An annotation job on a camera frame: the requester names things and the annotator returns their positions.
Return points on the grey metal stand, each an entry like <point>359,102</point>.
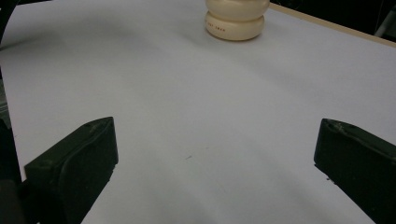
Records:
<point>387,26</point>

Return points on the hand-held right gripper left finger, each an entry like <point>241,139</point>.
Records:
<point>77,168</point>

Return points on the cream ringed duck cup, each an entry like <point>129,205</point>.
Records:
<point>235,21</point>

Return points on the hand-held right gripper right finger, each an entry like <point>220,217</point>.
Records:
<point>361,165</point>

